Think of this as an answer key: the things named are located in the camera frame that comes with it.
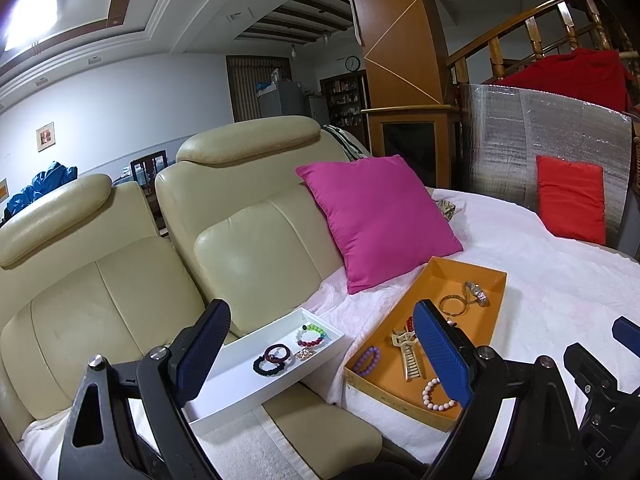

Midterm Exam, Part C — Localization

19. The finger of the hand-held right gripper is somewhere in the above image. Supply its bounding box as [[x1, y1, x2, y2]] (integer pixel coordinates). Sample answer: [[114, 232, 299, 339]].
[[611, 315, 640, 348], [564, 342, 622, 403]]

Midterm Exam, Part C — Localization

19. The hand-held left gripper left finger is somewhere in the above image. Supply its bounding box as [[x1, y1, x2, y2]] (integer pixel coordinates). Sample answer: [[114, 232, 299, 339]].
[[57, 299, 232, 480]]

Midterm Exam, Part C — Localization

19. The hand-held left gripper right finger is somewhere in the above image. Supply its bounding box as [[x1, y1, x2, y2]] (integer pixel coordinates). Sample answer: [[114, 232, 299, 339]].
[[413, 299, 587, 480]]

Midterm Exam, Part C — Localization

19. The white bead bracelet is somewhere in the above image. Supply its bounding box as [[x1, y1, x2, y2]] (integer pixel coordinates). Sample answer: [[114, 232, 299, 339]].
[[421, 377, 458, 412]]

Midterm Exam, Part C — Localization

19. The white tray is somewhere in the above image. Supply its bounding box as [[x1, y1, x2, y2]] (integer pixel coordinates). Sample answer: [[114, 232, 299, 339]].
[[182, 307, 347, 437]]

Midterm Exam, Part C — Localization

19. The thin metal bangle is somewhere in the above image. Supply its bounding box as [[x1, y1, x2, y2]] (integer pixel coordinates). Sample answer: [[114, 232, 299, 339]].
[[438, 294, 470, 317]]

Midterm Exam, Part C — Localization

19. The black bead bracelet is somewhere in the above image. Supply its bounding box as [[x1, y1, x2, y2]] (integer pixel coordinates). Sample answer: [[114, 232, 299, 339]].
[[252, 355, 285, 376]]

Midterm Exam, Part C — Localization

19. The orange cardboard box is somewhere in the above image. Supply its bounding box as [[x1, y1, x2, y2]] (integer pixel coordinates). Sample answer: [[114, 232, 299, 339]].
[[345, 256, 508, 433]]

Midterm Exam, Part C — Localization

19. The purple bead bracelet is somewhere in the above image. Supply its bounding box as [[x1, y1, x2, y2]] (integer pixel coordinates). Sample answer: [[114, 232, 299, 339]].
[[352, 346, 383, 377]]

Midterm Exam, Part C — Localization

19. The silver gold wristwatch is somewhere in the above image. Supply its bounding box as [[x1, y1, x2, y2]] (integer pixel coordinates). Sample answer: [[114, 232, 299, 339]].
[[462, 280, 491, 308]]

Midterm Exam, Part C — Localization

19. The beige hair claw clip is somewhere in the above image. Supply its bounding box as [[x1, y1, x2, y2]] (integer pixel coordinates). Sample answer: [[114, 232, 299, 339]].
[[390, 327, 428, 382]]

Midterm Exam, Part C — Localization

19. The beige leather sofa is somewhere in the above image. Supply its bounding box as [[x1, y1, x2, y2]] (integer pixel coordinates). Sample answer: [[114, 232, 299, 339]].
[[0, 115, 383, 480]]

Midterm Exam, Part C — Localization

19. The red cushion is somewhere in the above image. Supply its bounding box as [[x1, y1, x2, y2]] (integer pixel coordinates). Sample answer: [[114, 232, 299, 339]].
[[535, 155, 608, 246]]

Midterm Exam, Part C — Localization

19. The pink cushion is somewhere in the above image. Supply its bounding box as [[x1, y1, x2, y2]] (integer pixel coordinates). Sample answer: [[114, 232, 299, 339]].
[[295, 155, 465, 296]]

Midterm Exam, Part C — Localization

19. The dark wooden chair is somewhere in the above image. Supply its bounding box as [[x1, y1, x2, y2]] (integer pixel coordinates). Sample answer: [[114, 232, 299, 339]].
[[129, 149, 171, 233]]

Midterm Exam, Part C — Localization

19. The silver foil mat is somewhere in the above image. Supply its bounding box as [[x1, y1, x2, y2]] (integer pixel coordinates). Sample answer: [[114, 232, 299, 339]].
[[459, 82, 635, 253]]

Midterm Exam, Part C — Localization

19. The blue cloth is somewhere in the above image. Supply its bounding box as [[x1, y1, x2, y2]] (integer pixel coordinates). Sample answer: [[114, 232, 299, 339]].
[[4, 160, 78, 218]]

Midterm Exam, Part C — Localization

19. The striped cloth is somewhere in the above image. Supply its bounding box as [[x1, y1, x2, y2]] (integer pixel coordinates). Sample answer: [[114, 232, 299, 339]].
[[322, 124, 373, 163]]

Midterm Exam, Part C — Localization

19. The red cloth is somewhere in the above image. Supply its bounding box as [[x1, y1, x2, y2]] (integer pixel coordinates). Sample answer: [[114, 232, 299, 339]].
[[492, 47, 633, 113]]

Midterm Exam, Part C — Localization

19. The grey refrigerator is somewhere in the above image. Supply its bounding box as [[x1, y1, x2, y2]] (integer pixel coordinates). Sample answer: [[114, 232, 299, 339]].
[[257, 80, 306, 121]]

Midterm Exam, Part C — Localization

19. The brown slatted door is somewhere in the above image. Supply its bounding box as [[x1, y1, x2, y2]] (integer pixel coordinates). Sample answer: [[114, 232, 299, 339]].
[[226, 55, 292, 122]]

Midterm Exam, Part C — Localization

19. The dark shelf cabinet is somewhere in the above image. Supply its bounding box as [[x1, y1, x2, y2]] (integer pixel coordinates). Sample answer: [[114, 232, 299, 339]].
[[320, 72, 368, 128]]

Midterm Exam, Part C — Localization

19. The wooden stair railing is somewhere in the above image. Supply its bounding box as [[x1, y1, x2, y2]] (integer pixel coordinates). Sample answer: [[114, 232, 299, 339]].
[[445, 0, 631, 86]]

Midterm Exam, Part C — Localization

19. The wooden cabinet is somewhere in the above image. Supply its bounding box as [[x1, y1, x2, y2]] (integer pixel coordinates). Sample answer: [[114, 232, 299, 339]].
[[342, 0, 458, 191]]

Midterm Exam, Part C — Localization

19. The ceiling light panel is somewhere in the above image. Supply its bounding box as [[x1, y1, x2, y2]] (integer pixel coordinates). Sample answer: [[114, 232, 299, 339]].
[[2, 0, 61, 53]]

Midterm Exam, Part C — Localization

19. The maroon hair tie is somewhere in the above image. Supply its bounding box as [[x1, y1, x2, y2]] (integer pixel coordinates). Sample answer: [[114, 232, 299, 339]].
[[263, 342, 293, 363]]

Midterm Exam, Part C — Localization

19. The multicoloured bead bracelet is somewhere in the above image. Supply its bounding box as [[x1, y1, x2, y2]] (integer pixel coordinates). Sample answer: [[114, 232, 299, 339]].
[[296, 323, 328, 348]]

